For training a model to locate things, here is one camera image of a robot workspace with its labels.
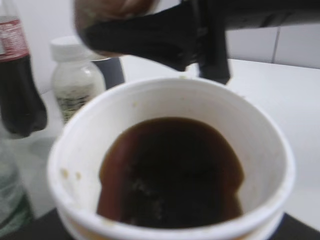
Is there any yellow paper cup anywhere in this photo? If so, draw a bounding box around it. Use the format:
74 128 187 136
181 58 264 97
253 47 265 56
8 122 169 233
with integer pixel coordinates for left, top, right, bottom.
47 78 295 240

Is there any white capped milky drink bottle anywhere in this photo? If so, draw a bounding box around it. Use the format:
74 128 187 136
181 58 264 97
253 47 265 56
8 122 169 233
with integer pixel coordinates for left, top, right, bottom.
50 35 106 123

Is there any dark grey ceramic mug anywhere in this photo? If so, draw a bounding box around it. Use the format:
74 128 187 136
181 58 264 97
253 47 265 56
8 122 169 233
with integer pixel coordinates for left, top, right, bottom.
91 53 125 90

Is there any cola bottle red label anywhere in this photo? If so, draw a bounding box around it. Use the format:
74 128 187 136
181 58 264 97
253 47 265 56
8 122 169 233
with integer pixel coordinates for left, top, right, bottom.
0 0 48 138

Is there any brown Nescafe coffee bottle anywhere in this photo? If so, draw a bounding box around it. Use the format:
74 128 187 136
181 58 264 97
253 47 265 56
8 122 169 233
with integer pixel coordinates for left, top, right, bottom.
73 0 159 58

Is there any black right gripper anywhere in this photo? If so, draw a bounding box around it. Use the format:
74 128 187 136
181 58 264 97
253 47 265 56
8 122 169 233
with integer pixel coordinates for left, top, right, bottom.
79 0 320 85

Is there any clear water bottle green label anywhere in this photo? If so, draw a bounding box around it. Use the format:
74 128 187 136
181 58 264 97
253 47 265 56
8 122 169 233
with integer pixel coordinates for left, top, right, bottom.
0 126 34 237

